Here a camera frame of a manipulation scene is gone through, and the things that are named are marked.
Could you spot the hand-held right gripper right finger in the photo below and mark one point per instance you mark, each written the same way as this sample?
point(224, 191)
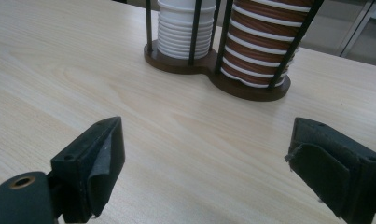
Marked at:
point(335, 171)

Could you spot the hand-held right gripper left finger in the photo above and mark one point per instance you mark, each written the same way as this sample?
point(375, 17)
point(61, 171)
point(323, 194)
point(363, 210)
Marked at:
point(83, 174)

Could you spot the brown cup holder black rods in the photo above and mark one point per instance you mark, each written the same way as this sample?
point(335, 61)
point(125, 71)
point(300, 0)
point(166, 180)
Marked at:
point(254, 92)

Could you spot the stack of brown paper cups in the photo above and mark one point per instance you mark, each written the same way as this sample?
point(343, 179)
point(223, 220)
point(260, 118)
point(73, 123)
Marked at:
point(257, 37)

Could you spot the stack of white paper cups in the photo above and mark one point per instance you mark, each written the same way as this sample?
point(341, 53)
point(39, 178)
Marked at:
point(176, 31)

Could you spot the white metal frame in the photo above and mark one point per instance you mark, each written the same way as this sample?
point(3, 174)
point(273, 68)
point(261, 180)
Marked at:
point(356, 28)

